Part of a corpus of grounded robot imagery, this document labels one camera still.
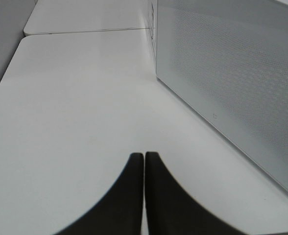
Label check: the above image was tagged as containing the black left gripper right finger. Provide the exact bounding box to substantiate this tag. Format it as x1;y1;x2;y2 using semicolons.
145;152;235;235

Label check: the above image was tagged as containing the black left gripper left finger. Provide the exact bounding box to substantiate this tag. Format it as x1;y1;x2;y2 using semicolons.
58;153;144;235

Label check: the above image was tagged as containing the white microwave door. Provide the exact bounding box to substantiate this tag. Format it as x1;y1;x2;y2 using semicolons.
155;0;288;191

